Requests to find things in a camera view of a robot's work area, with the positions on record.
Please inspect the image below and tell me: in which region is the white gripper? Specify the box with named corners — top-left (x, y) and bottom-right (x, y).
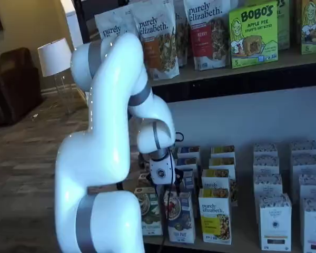
top-left (146, 151), bottom-right (185, 197)

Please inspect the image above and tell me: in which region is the blue and white oatmeal box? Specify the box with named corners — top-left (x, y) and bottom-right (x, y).
top-left (164, 191), bottom-right (196, 245)
top-left (176, 146), bottom-right (201, 159)
top-left (176, 157), bottom-right (198, 172)
top-left (181, 168), bottom-right (195, 192)

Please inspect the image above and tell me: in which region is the yellow and white granola box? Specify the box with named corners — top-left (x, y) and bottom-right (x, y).
top-left (201, 168), bottom-right (238, 203)
top-left (199, 188), bottom-right (232, 245)
top-left (210, 145), bottom-right (235, 159)
top-left (209, 157), bottom-right (236, 172)

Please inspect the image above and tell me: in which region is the white speckled oatmeal box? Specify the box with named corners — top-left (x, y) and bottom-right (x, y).
top-left (289, 141), bottom-right (316, 156)
top-left (253, 143), bottom-right (279, 158)
top-left (258, 193), bottom-right (292, 251)
top-left (253, 173), bottom-right (283, 211)
top-left (298, 173), bottom-right (316, 200)
top-left (300, 197), bottom-right (316, 253)
top-left (291, 154), bottom-right (316, 185)
top-left (253, 155), bottom-right (280, 176)

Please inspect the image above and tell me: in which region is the black metal shelf rack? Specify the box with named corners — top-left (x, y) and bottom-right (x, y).
top-left (75, 0), bottom-right (316, 253)

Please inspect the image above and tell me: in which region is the green apple pie bites box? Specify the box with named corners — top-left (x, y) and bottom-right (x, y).
top-left (228, 1), bottom-right (279, 69)

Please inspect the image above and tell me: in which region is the green snack box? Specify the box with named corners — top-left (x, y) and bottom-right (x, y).
top-left (276, 0), bottom-right (290, 51)

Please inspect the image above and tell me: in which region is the orange label granola bag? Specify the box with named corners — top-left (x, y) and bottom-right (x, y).
top-left (173, 0), bottom-right (191, 67)
top-left (130, 1), bottom-right (180, 81)

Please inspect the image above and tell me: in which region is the red label granola bag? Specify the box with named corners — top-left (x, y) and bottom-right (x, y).
top-left (183, 0), bottom-right (230, 71)

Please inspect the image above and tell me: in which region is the blue label granola bag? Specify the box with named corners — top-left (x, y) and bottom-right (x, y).
top-left (94, 10), bottom-right (137, 43)

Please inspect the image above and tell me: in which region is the white shade floor lamp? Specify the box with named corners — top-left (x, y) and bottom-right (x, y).
top-left (37, 37), bottom-right (78, 115)

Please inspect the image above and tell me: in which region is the brown armchair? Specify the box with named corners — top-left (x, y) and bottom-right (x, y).
top-left (0, 47), bottom-right (44, 128)

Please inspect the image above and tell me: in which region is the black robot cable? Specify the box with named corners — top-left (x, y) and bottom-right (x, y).
top-left (160, 131), bottom-right (185, 253)

